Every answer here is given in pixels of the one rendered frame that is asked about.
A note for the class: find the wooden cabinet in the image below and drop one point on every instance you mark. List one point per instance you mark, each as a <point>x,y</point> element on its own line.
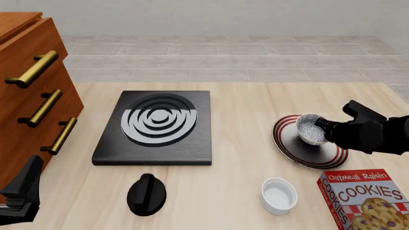
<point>12,26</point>

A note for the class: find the plate with red rings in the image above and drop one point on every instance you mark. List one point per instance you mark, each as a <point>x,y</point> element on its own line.
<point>300,153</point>

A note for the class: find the round black stove knob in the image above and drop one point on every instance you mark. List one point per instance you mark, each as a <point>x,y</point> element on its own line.
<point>145,198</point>

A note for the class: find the patterned black and white bowl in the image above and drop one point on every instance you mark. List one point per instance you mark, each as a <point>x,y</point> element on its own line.
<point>308,130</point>

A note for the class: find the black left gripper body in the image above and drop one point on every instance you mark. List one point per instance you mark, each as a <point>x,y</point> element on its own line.
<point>19,213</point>

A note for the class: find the flat black stove plate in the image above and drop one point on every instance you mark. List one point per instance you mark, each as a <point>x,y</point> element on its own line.
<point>112,148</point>

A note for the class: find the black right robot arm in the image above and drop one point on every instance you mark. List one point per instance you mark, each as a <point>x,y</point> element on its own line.
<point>399,136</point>

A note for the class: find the red cookies box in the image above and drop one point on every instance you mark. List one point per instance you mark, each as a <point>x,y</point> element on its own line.
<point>367,191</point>

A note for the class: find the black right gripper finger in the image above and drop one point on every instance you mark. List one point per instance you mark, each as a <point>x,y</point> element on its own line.
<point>325,125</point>

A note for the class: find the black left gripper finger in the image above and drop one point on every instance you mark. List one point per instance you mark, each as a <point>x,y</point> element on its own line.
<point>28,182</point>

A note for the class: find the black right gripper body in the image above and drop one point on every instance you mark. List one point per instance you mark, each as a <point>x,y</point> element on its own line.
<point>358,135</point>

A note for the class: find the small white ramekin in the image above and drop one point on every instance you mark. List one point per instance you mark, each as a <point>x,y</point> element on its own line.
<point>278,196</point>

